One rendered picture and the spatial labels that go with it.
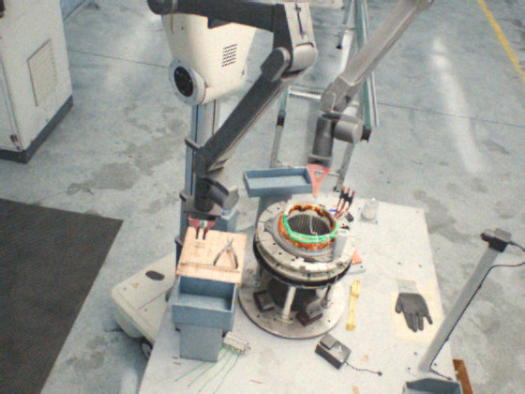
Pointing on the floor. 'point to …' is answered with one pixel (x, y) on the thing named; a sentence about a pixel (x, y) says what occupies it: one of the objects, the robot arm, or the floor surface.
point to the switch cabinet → (31, 76)
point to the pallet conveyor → (326, 86)
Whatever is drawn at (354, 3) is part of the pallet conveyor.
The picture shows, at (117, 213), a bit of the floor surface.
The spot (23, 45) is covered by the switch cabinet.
